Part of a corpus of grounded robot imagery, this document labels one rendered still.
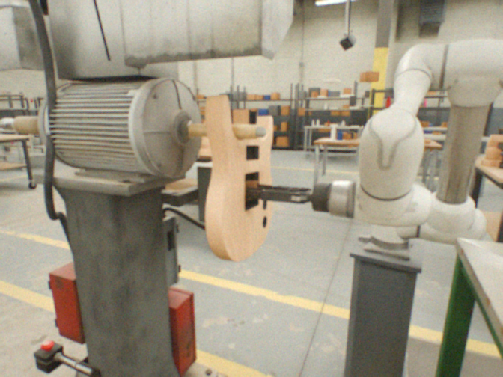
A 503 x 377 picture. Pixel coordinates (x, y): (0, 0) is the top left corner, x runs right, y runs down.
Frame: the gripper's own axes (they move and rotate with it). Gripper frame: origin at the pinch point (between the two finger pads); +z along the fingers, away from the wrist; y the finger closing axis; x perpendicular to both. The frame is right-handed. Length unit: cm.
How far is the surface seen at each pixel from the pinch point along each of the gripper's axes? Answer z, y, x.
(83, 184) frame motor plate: 40.6, -19.4, 0.2
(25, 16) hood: 54, -24, 42
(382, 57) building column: -12, 655, 217
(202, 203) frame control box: 24.1, 12.8, -8.0
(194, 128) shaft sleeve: 12.2, -11.1, 15.7
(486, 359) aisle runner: -91, 116, -95
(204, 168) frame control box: 22.5, 11.2, 4.3
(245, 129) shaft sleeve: -1.8, -11.1, 15.7
